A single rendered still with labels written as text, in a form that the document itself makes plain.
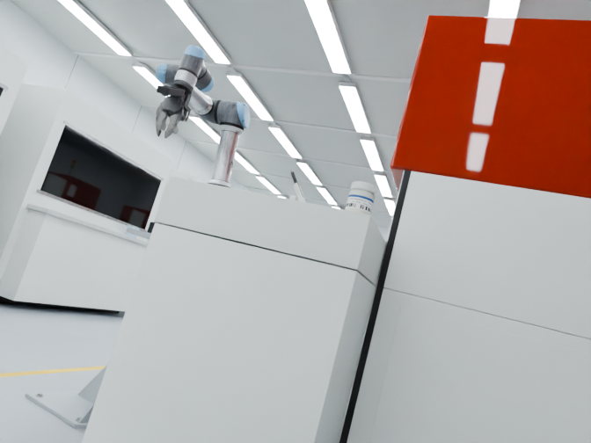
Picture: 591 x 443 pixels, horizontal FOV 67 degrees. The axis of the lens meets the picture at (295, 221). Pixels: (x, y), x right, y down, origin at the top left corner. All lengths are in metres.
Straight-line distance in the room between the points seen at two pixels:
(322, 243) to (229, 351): 0.37
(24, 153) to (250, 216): 3.71
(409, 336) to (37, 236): 3.61
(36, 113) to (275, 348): 4.04
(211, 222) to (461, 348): 0.82
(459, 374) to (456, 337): 0.11
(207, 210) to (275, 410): 0.57
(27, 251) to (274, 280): 3.52
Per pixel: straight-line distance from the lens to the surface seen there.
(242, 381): 1.22
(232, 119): 2.15
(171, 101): 1.72
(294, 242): 1.19
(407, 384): 1.46
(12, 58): 4.46
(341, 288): 1.14
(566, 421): 1.50
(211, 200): 1.32
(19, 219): 4.62
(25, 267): 4.49
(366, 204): 1.22
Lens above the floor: 0.70
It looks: 10 degrees up
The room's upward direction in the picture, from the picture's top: 16 degrees clockwise
